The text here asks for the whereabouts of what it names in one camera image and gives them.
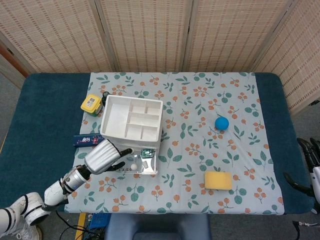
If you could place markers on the woven bamboo folding screen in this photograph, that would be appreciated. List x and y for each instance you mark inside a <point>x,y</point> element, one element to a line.
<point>150,32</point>

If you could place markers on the brown wooden door frame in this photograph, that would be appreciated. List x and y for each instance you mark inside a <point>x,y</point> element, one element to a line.
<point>21,70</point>

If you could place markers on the small white ball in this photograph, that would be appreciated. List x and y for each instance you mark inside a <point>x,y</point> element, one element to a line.
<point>134,166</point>

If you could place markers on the blue robot base seat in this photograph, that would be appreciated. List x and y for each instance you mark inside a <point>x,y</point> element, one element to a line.
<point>160,225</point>

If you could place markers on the yellow sponge with blue base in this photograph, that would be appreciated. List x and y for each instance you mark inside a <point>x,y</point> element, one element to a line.
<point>218,180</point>

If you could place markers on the right silver and black robot hand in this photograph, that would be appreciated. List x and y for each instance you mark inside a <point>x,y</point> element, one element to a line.
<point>315,175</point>

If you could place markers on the green container with yellow lid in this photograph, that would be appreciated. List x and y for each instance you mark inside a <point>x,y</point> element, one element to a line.
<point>90,103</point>

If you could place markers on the blue ball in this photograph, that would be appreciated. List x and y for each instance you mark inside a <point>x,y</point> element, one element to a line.
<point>222,124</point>

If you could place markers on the floral leaf and berry tablecloth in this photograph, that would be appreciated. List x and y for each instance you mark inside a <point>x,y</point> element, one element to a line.
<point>190,155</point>

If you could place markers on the dark blue rectangular carton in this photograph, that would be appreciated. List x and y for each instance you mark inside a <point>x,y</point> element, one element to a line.
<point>85,140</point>

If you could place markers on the left silver and black robot hand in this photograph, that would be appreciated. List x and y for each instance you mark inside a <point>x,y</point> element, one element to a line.
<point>101,157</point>

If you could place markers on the teal table cover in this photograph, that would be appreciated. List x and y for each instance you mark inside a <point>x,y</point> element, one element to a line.
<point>45,130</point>

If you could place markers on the white drawer organizer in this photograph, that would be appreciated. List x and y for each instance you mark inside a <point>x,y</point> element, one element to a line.
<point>117,117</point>

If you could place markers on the blue plastic crate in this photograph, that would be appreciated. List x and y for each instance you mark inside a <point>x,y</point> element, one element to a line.
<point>99,221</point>

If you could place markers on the white sneaker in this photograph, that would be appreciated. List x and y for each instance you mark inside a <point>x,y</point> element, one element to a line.
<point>27,232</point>

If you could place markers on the small dark bottle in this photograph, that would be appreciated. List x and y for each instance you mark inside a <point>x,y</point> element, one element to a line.
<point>105,96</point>

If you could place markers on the green circuit board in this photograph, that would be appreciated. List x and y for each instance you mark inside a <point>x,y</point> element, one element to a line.
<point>147,153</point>

